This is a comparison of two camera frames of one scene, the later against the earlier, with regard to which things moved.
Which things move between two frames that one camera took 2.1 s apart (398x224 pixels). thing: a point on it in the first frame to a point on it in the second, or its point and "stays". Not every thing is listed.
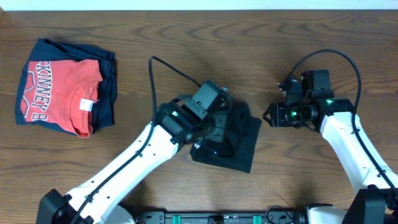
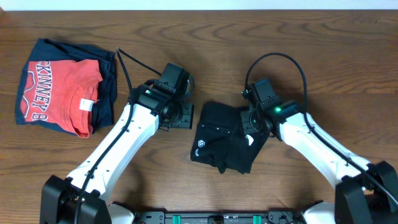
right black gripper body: (291, 116) to (251, 122)
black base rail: (219, 217) stays
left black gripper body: (212, 129) to (180, 116)
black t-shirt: (237, 151) stays
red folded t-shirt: (62, 94) stays
